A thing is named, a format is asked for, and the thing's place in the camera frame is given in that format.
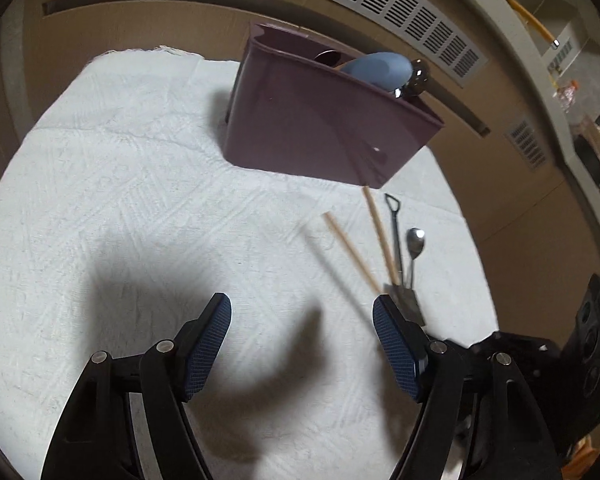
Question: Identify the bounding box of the white textured cloth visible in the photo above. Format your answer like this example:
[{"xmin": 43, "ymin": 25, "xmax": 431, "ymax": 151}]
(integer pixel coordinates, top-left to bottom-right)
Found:
[{"xmin": 0, "ymin": 47, "xmax": 499, "ymax": 480}]

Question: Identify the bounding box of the shovel-shaped metal spoon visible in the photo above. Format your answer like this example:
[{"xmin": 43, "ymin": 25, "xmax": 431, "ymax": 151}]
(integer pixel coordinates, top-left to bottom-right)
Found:
[{"xmin": 383, "ymin": 193, "xmax": 427, "ymax": 327}]

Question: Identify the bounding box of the small grey vent grille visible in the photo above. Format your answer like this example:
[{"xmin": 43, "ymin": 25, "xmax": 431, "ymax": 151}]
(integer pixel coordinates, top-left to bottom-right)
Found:
[{"xmin": 504, "ymin": 119, "xmax": 549, "ymax": 169}]

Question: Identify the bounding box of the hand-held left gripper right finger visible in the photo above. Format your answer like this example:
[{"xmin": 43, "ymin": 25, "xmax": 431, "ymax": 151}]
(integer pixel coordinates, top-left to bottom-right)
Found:
[{"xmin": 372, "ymin": 295, "xmax": 564, "ymax": 480}]

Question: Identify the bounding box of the small metal spoon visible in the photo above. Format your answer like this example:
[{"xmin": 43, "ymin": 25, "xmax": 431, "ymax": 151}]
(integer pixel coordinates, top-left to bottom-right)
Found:
[{"xmin": 404, "ymin": 227, "xmax": 427, "ymax": 290}]

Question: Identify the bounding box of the purple plastic utensil holder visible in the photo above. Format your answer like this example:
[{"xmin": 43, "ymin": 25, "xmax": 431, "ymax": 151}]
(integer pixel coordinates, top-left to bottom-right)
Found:
[{"xmin": 223, "ymin": 21, "xmax": 445, "ymax": 191}]

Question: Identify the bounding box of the black frying pan yellow handle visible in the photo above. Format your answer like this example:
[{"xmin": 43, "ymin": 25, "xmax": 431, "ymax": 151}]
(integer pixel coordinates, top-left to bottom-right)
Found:
[{"xmin": 474, "ymin": 0, "xmax": 562, "ymax": 50}]

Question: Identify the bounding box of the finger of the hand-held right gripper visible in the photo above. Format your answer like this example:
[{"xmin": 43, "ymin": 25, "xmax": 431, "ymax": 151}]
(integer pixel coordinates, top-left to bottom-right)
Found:
[{"xmin": 467, "ymin": 332, "xmax": 564, "ymax": 387}]

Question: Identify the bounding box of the large shiny metal spoon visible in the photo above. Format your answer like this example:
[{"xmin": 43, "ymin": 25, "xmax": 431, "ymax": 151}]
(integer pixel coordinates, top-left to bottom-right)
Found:
[{"xmin": 394, "ymin": 59, "xmax": 432, "ymax": 99}]

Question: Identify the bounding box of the long grey vent grille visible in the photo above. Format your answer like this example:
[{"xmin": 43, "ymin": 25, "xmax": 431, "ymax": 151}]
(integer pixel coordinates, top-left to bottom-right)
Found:
[{"xmin": 105, "ymin": 0, "xmax": 489, "ymax": 87}]

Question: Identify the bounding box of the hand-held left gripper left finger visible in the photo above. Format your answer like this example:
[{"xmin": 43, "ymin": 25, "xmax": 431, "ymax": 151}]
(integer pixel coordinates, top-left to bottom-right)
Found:
[{"xmin": 40, "ymin": 293, "xmax": 232, "ymax": 480}]

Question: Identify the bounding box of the black pot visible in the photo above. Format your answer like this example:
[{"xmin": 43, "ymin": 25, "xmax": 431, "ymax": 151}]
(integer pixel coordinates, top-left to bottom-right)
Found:
[{"xmin": 574, "ymin": 135, "xmax": 600, "ymax": 182}]

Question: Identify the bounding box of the wooden chopstick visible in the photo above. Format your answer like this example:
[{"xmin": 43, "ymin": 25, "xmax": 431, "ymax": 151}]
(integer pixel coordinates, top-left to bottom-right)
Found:
[
  {"xmin": 362, "ymin": 187, "xmax": 400, "ymax": 285},
  {"xmin": 322, "ymin": 212, "xmax": 382, "ymax": 293}
]

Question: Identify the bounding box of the wall vent panel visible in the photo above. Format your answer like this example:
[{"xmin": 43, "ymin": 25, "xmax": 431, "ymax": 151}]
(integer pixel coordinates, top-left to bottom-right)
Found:
[{"xmin": 547, "ymin": 40, "xmax": 575, "ymax": 75}]

